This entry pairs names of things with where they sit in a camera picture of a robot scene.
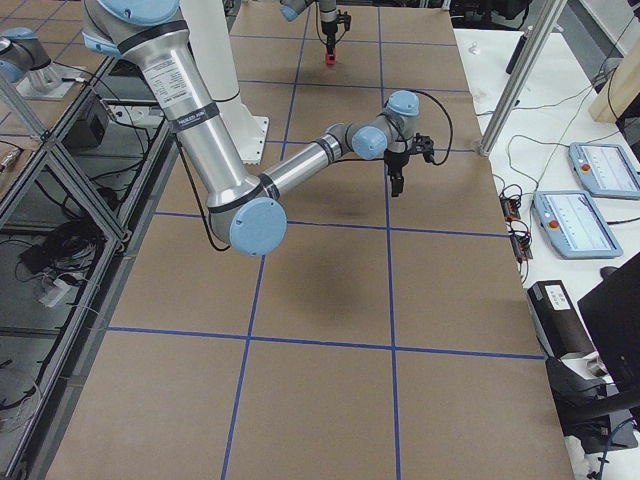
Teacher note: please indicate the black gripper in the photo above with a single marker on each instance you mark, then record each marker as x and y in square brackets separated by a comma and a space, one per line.
[328, 27]
[396, 162]

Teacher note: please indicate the red block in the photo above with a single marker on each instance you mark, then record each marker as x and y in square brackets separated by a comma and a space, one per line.
[330, 58]

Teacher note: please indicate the third grey blue robot arm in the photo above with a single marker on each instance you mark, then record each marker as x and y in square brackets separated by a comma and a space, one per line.
[26, 63]

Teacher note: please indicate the small circuit board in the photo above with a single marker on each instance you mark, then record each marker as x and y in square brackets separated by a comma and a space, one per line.
[510, 207]

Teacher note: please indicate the near teach pendant tablet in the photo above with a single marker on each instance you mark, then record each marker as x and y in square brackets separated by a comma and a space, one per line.
[574, 226]

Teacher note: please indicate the teach pendant tablet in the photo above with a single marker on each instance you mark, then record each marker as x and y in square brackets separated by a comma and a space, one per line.
[605, 170]
[574, 226]

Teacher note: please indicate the far teach pendant tablet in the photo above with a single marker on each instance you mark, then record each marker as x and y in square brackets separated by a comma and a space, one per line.
[605, 170]

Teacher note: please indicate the black box with label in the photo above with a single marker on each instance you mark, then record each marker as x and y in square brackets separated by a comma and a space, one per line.
[557, 324]

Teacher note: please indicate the black monitor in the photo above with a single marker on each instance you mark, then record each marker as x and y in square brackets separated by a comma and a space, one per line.
[610, 312]

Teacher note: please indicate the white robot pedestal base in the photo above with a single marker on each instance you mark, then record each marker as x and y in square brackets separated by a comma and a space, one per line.
[211, 46]

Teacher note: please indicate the aluminium frame post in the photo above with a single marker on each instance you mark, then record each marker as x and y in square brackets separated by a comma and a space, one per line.
[530, 53]

